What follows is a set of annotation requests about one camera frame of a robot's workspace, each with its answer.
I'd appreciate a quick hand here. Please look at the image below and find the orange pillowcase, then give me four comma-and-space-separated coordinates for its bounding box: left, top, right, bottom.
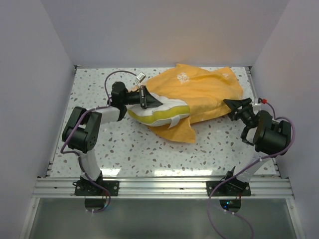
146, 64, 243, 143

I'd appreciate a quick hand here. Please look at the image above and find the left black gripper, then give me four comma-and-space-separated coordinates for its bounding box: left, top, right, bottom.
122, 85, 162, 109

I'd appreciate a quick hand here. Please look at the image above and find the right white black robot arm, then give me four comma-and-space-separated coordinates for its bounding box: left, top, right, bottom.
222, 98, 294, 196

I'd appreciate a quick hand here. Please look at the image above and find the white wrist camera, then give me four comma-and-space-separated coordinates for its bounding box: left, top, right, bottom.
135, 72, 146, 85
252, 98, 267, 111

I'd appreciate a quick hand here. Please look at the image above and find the white pillow yellow edge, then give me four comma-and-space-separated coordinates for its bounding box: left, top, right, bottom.
127, 93, 190, 128

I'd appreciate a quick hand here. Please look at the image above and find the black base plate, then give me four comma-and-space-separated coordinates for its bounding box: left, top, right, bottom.
206, 179, 252, 197
72, 180, 120, 197

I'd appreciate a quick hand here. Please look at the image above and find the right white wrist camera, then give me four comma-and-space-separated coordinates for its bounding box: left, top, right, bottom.
252, 98, 267, 111

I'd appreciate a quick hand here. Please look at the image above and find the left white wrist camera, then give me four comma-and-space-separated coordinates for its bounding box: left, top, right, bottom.
135, 72, 146, 85

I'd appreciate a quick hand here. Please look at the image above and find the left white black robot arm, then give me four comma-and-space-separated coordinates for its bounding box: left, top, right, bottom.
61, 82, 162, 196

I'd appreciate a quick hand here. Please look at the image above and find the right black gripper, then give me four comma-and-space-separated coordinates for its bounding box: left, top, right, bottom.
223, 98, 254, 128

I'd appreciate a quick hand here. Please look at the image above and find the aluminium mounting rail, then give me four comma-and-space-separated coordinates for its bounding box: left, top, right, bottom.
32, 176, 294, 199

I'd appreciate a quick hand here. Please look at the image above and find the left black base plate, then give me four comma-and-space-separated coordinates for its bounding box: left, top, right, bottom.
72, 180, 120, 197

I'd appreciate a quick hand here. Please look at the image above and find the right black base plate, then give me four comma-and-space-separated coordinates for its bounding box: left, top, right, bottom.
206, 179, 252, 197

